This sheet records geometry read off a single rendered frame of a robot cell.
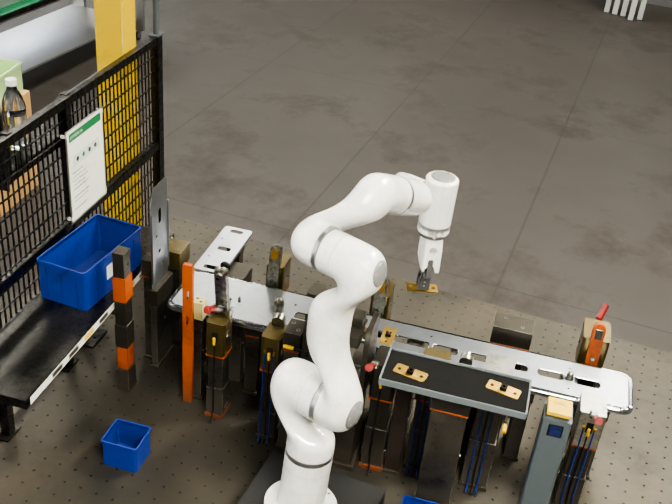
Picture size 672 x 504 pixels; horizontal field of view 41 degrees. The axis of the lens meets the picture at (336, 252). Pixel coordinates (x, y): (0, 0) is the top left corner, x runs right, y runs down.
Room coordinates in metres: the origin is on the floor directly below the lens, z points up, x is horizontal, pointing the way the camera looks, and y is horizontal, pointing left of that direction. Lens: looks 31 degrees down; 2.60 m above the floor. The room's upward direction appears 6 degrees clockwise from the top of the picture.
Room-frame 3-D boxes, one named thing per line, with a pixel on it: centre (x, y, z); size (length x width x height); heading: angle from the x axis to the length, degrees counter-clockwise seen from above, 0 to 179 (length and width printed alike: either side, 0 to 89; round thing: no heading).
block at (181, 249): (2.45, 0.52, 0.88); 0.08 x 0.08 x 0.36; 78
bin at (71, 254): (2.26, 0.72, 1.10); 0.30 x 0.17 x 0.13; 162
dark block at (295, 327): (2.01, 0.09, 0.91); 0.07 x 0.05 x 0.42; 168
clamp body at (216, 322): (2.09, 0.32, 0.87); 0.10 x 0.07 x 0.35; 168
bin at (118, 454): (1.87, 0.53, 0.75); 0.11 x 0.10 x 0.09; 78
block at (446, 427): (1.79, -0.33, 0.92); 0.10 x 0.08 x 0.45; 78
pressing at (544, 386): (2.17, -0.20, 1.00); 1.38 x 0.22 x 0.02; 78
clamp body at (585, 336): (2.23, -0.80, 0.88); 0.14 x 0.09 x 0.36; 168
